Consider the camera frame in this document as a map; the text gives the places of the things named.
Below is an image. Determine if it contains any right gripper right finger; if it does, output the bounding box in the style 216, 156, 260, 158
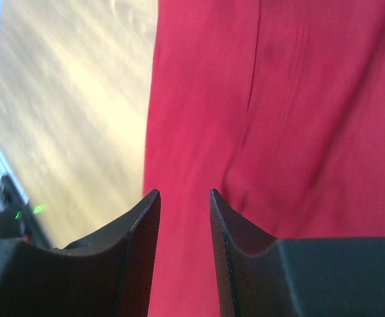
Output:
209, 190, 385, 316

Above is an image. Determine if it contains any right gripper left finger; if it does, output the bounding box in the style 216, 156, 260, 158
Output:
0, 190, 160, 316

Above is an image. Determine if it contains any dark red t shirt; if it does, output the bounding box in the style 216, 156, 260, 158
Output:
144, 1, 385, 316

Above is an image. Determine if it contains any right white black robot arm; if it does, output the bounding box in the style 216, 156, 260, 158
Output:
0, 175, 385, 316

